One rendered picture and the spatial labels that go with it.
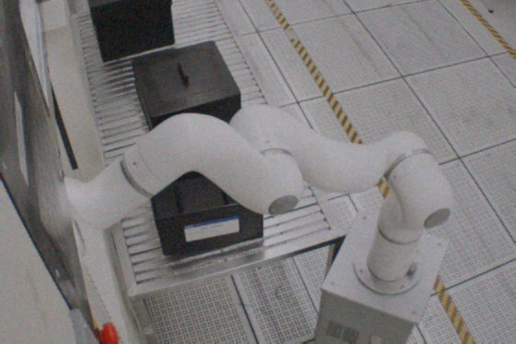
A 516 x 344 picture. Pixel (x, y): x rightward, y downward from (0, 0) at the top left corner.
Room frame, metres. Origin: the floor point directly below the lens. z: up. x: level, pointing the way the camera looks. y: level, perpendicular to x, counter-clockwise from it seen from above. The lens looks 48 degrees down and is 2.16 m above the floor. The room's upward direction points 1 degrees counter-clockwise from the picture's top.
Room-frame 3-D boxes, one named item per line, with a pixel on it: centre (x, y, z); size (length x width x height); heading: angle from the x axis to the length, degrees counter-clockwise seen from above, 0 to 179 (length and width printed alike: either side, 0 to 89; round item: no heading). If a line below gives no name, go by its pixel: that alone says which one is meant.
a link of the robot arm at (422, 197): (0.80, -0.36, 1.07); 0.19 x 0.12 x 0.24; 15
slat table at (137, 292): (1.46, 0.24, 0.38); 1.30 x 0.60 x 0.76; 18
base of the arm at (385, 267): (0.83, -0.35, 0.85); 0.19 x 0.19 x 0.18
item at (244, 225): (1.04, 0.14, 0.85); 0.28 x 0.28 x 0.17; 12
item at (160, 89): (1.47, 0.21, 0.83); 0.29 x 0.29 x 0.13; 19
